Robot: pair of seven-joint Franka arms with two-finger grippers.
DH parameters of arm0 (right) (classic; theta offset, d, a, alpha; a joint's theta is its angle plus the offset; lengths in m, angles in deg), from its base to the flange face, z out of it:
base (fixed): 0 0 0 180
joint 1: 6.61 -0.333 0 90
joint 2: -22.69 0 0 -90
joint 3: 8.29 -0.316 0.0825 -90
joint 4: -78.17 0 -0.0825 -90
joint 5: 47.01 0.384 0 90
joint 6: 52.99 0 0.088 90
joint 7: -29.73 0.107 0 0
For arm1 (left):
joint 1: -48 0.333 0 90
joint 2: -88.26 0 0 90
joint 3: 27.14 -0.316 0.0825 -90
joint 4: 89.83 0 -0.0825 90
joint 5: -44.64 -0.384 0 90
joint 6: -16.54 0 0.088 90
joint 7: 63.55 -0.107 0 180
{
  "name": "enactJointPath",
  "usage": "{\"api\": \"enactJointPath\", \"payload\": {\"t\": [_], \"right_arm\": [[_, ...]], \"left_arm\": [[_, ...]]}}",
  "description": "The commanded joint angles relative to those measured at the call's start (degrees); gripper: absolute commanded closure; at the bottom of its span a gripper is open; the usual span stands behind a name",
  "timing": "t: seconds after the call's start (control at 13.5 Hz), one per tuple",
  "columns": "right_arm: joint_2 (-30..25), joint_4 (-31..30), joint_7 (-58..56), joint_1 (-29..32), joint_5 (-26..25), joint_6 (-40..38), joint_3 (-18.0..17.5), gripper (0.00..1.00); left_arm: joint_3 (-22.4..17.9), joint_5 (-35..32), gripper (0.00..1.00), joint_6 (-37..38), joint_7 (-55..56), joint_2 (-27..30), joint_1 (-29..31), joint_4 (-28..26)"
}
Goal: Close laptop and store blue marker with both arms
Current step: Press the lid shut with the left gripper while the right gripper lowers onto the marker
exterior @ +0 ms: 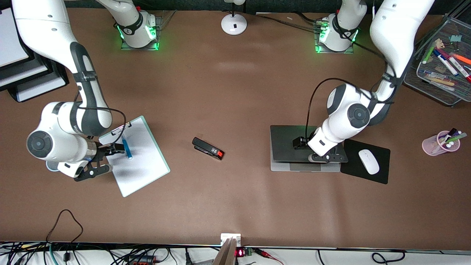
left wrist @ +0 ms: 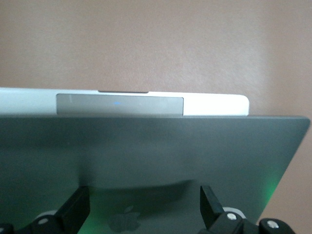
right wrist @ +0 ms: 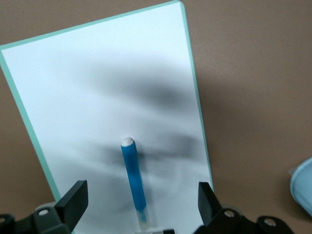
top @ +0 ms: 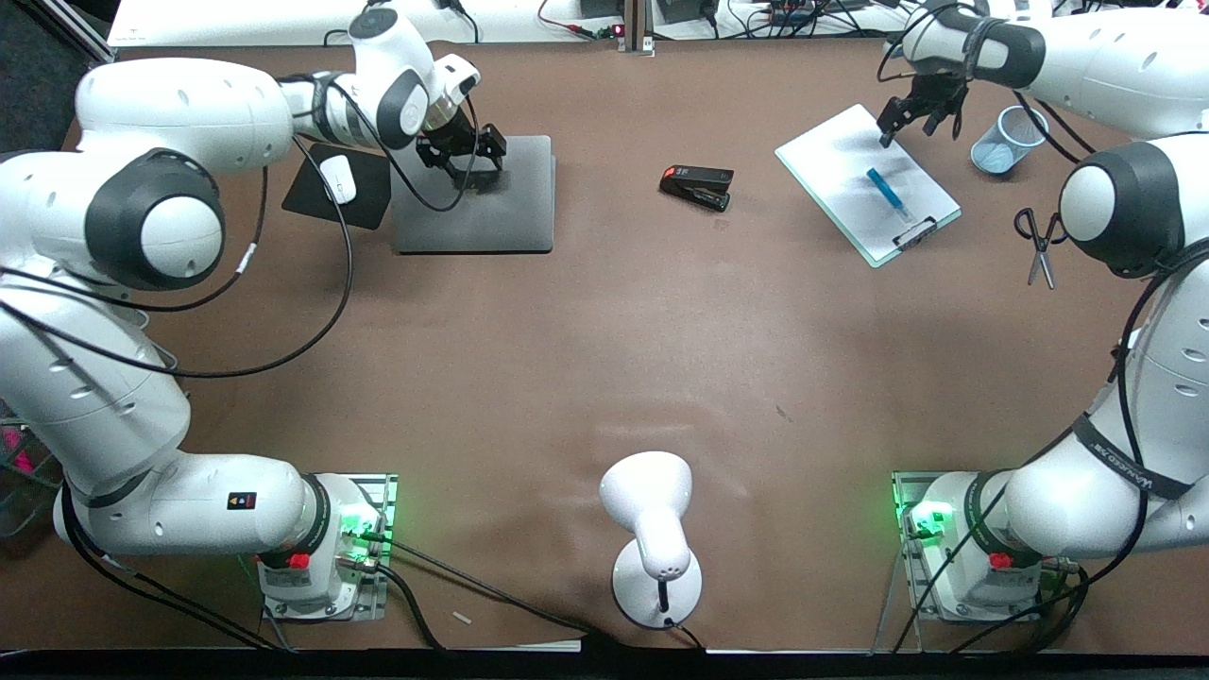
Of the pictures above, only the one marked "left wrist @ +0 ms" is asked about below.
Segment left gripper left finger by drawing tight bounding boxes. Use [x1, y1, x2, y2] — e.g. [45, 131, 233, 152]
[0, 186, 91, 234]

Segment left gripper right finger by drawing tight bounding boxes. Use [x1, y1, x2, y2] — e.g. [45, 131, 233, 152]
[199, 185, 297, 234]

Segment grey laptop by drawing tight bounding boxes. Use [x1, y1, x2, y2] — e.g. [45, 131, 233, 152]
[0, 87, 312, 234]

